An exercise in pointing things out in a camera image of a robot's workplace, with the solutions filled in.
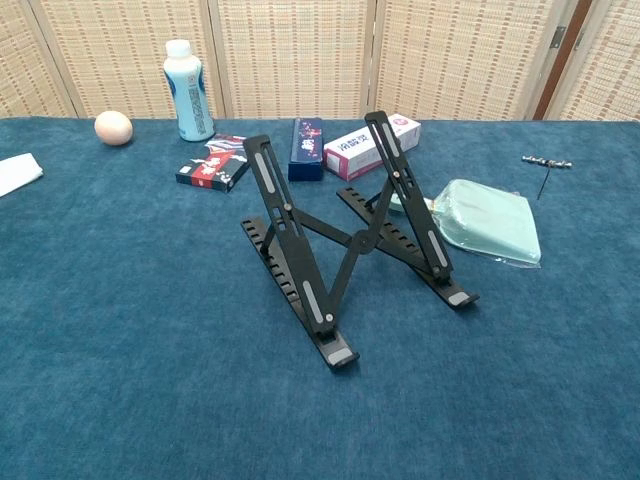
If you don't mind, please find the white blue plastic bottle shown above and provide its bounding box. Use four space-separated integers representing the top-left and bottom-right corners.
163 39 216 143

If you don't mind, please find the black folding laptop stand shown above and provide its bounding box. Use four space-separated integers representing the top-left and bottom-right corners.
239 110 481 372

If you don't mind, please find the metal T-handle corkscrew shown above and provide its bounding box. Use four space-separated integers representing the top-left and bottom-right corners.
521 154 574 201

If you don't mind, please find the blue tablecloth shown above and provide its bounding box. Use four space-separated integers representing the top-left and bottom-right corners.
0 116 640 480

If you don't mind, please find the bamboo folding screen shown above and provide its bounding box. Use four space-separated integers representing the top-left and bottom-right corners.
0 0 640 121

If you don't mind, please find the white cloth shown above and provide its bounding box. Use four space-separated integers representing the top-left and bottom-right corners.
0 152 44 199

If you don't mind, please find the white pink toothpaste box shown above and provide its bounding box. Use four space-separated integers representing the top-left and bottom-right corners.
323 113 422 182

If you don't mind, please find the dark blue narrow box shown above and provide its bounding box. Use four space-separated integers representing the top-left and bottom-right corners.
288 117 326 182

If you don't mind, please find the black red card box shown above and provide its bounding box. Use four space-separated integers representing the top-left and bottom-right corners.
175 133 251 194

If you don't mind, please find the peach coloured egg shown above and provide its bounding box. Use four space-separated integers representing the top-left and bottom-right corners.
94 110 134 147

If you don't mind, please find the mint green wrapped dustpan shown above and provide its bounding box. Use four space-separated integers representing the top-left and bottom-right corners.
388 178 543 271

